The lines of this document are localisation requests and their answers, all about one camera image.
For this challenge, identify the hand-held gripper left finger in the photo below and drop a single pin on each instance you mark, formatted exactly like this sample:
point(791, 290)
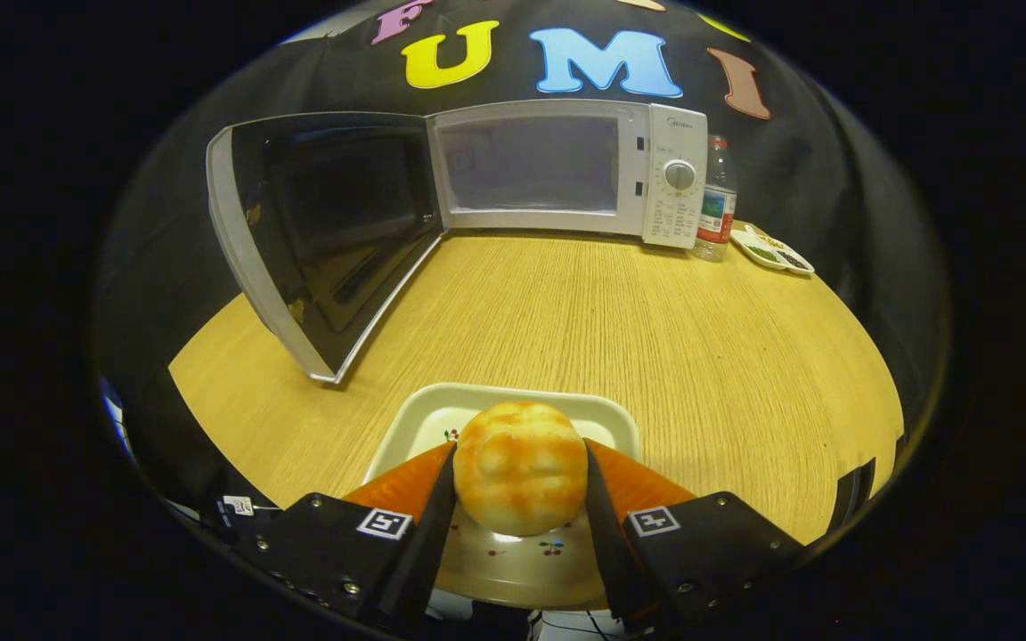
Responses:
point(428, 543)

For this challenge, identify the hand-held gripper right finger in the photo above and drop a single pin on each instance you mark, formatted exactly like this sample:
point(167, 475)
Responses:
point(609, 543)

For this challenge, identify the round golden bread bun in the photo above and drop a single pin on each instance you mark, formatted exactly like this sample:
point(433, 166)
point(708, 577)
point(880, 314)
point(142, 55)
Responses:
point(520, 467)

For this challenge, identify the white microwave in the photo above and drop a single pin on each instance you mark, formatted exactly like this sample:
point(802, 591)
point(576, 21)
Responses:
point(673, 133)

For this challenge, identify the cream plate with cherry print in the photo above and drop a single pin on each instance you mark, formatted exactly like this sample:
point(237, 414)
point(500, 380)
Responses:
point(522, 570)

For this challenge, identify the white divided dish of beans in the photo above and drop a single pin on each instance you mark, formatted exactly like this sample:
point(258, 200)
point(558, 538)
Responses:
point(771, 254)

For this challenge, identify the clear plastic water bottle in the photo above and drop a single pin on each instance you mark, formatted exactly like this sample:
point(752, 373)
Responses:
point(715, 209)

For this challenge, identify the black backdrop cloth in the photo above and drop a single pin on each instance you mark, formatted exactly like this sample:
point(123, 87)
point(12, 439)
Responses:
point(166, 223)

